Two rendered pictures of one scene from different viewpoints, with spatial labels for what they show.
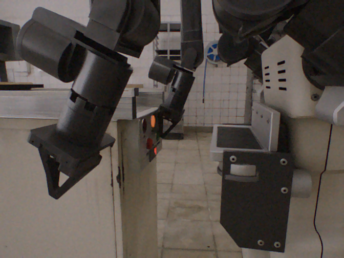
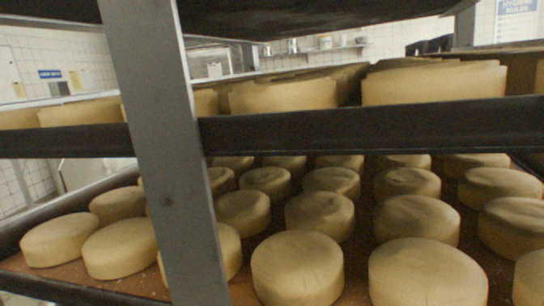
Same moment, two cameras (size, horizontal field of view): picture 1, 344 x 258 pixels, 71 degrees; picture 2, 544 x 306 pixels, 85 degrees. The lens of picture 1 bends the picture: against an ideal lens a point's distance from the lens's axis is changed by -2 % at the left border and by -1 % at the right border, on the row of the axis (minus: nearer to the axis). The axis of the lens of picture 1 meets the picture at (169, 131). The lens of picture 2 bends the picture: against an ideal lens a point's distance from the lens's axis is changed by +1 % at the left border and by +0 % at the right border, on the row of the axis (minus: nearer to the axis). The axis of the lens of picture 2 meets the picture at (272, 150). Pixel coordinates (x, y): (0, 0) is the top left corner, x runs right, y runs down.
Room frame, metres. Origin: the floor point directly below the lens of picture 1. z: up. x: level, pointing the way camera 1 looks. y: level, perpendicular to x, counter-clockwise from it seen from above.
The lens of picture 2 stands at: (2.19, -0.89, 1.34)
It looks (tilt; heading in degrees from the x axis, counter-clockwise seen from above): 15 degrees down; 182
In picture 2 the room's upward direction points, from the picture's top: 7 degrees counter-clockwise
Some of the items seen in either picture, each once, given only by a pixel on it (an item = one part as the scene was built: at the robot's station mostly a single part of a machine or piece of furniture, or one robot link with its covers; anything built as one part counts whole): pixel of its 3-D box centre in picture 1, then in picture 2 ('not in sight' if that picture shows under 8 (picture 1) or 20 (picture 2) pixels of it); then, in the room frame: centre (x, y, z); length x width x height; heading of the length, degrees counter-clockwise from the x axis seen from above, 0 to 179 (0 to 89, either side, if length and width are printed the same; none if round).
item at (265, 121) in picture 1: (252, 159); not in sight; (0.46, -0.16, 0.77); 0.28 x 0.16 x 0.22; 168
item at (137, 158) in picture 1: (147, 135); not in sight; (0.68, 0.06, 0.77); 0.24 x 0.04 x 0.14; 168
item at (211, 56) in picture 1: (214, 72); not in sight; (4.47, -0.82, 1.10); 0.41 x 0.17 x 1.10; 86
